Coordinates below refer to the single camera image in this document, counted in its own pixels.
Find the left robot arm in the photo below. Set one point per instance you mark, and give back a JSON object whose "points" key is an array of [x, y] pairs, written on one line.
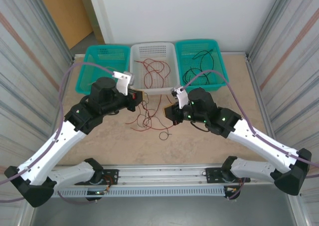
{"points": [[49, 151]]}

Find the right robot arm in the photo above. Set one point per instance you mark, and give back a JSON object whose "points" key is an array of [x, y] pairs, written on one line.
{"points": [[261, 146]]}

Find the teal plastic basket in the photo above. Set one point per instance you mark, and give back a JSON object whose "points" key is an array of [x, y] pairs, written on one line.
{"points": [[219, 61], [99, 59]]}

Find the white plastic basket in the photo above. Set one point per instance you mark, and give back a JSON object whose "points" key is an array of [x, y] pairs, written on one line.
{"points": [[154, 49]]}

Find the wooden door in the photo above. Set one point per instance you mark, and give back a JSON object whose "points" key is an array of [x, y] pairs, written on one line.
{"points": [[62, 11]]}

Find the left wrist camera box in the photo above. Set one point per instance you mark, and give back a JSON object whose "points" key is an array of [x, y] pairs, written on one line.
{"points": [[123, 82]]}

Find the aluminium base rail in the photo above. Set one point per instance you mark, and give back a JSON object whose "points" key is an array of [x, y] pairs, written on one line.
{"points": [[162, 173]]}

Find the white door frame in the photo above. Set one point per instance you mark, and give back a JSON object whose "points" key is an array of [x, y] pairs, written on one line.
{"points": [[101, 11]]}

